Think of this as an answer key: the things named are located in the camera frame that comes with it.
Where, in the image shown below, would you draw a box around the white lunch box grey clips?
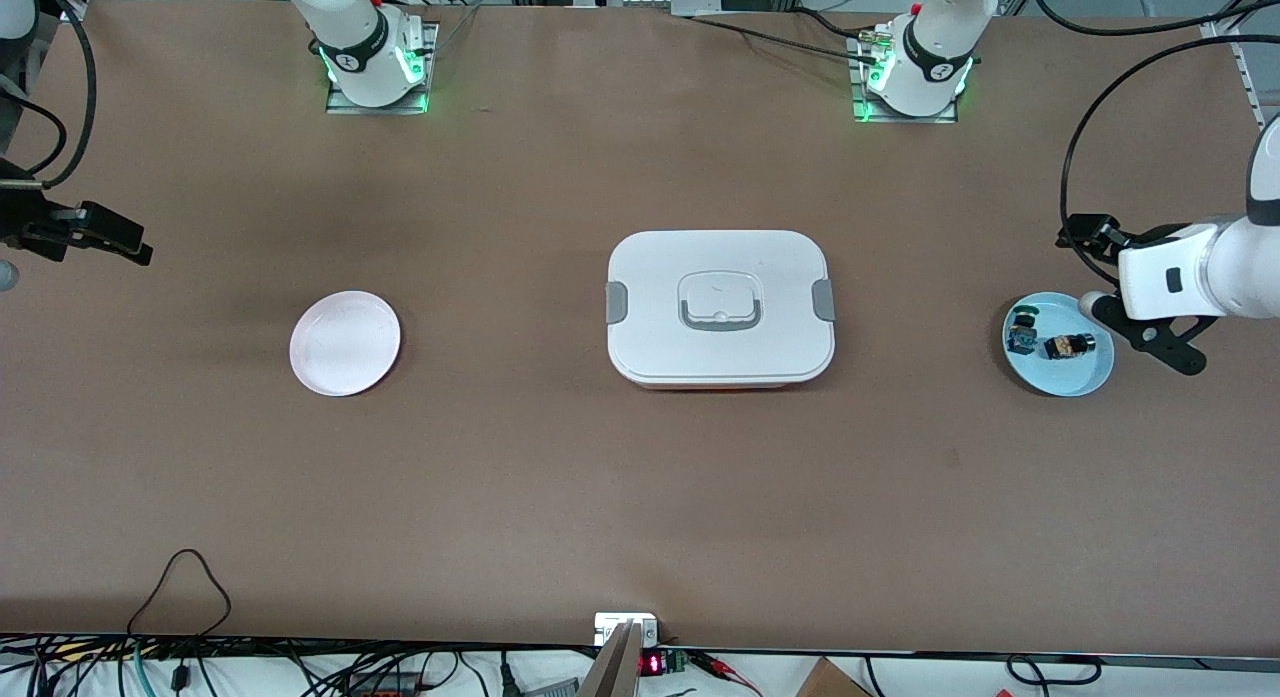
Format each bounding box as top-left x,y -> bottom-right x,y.
605,229 -> 836,391

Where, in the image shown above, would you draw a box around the red clip leads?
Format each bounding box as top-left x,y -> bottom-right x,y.
688,651 -> 765,696

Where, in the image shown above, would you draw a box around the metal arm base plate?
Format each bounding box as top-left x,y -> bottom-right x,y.
848,32 -> 959,125
324,21 -> 441,116

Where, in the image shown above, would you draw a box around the pink round plate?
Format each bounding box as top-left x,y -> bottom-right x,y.
289,291 -> 402,398

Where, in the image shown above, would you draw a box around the metal corner bracket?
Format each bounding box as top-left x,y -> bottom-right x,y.
1198,11 -> 1251,48

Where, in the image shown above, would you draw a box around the black braided cable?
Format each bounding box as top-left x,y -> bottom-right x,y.
688,15 -> 883,60

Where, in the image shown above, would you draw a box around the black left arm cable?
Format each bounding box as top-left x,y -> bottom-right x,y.
1028,0 -> 1280,290

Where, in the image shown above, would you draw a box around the green blue switch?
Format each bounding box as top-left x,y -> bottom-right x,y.
1005,304 -> 1042,357

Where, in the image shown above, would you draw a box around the brown cardboard piece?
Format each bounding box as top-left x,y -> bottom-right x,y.
796,657 -> 873,697

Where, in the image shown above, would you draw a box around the black orange power strip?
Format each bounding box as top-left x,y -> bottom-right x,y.
342,671 -> 423,697

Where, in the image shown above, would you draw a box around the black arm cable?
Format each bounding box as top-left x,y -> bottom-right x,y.
1028,0 -> 1280,290
0,0 -> 98,190

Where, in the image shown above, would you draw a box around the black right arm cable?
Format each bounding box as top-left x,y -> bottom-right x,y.
0,0 -> 98,190

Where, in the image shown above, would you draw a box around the flat black cable loop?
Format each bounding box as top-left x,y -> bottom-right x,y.
1006,654 -> 1104,686

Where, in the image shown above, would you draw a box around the light blue round plate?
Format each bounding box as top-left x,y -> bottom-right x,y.
1002,292 -> 1115,398

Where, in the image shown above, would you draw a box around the thin black cable loop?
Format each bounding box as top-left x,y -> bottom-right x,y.
127,548 -> 234,640

